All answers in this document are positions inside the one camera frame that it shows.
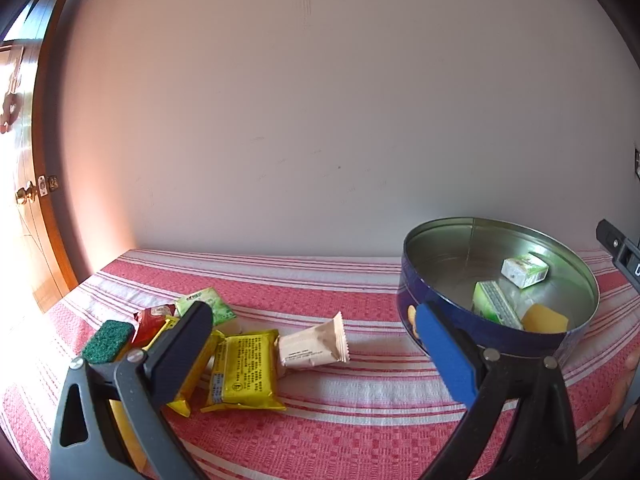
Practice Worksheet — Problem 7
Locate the hanging door ornament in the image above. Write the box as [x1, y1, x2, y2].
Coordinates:
[0, 50, 26, 136]

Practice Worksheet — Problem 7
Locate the red snack packet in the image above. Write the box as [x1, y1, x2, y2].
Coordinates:
[131, 305, 180, 351]

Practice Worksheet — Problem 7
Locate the person's right hand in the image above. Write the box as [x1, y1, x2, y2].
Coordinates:
[585, 350, 640, 453]

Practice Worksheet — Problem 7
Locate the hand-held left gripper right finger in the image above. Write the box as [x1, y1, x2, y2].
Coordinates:
[415, 302, 581, 480]

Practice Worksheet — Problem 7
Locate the yellow snack packet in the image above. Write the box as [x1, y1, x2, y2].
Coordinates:
[200, 329, 287, 413]
[150, 316, 226, 418]

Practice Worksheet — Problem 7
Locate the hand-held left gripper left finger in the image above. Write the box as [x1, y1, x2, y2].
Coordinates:
[49, 301, 216, 480]

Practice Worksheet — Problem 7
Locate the white and green tissue pack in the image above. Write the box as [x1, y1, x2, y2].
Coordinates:
[501, 252, 550, 289]

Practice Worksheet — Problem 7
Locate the wooden door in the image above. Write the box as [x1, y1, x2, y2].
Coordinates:
[0, 0, 83, 316]

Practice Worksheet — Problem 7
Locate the round blue cookie tin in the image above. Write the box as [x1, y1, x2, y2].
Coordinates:
[396, 217, 600, 401]

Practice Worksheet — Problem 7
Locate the beige snack packet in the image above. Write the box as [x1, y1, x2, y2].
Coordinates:
[277, 311, 351, 372]

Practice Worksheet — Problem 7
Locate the red striped tablecloth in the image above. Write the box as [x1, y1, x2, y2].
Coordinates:
[0, 247, 640, 480]

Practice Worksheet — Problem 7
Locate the green and yellow scouring sponge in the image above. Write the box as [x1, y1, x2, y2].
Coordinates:
[81, 321, 151, 473]

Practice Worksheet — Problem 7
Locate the green leaf print tissue pack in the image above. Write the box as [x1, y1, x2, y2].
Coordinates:
[174, 287, 244, 336]

